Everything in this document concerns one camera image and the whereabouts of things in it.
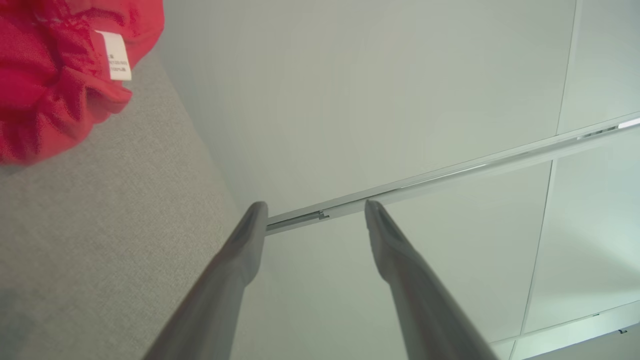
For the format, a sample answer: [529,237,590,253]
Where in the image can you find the red shorts with white stripes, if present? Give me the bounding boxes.
[0,0,166,166]

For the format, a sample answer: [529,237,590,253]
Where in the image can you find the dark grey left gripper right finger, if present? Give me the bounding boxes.
[364,199,501,360]

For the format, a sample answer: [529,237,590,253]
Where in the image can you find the grey fabric sofa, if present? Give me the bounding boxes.
[0,45,246,360]

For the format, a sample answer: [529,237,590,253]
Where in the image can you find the silver metal wall rail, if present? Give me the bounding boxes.
[265,111,640,237]

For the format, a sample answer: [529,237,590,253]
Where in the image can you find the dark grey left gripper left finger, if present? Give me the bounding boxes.
[142,201,269,360]

